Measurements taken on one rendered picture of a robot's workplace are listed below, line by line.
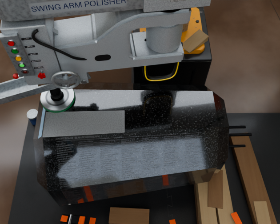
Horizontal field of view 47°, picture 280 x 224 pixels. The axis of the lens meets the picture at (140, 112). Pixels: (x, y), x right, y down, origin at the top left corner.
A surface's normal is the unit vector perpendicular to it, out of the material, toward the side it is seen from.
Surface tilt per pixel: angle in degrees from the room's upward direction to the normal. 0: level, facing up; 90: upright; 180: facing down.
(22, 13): 90
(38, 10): 90
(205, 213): 0
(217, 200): 0
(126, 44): 90
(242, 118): 0
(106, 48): 90
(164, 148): 45
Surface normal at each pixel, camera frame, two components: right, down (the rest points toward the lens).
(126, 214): 0.00, -0.52
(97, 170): 0.04, 0.23
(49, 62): 0.15, 0.84
